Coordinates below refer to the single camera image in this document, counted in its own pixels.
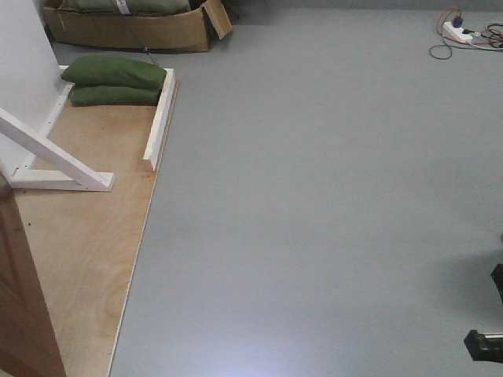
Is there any green sandbag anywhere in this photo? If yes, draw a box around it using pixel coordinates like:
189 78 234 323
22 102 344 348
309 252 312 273
61 55 167 90
70 86 162 106

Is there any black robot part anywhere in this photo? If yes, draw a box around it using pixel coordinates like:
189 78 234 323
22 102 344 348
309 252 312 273
490 263 503 301
464 330 502 364

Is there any black robot part lower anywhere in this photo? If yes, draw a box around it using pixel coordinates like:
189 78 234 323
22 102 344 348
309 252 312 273
464 330 502 364

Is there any steel guy wire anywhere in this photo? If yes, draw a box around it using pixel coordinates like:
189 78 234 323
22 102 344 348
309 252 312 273
113 0 162 68

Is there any white side frame rail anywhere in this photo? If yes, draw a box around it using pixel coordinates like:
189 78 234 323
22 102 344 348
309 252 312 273
142 68 176 172

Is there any white diagonal brace beam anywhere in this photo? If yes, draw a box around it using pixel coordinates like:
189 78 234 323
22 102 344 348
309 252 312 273
1 109 105 184

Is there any purple plug adapter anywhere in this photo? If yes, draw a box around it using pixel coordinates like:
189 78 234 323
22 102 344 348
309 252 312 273
451 13 463 28

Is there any open cardboard box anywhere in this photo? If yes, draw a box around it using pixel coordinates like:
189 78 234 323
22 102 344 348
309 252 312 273
42 1 233 52

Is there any upper green sandbag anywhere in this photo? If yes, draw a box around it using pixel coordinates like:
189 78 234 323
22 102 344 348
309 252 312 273
61 55 167 90

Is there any white power strip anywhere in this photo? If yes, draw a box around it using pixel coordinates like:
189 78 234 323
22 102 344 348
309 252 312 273
442 21 473 43

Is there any lower green sandbag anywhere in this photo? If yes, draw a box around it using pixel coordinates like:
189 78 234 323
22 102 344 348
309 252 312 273
70 86 162 106

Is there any brown wooden door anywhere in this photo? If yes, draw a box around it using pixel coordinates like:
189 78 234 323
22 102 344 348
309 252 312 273
1 178 66 376

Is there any black robot part upper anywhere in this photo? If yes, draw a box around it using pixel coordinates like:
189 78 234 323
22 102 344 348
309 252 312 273
490 263 503 301

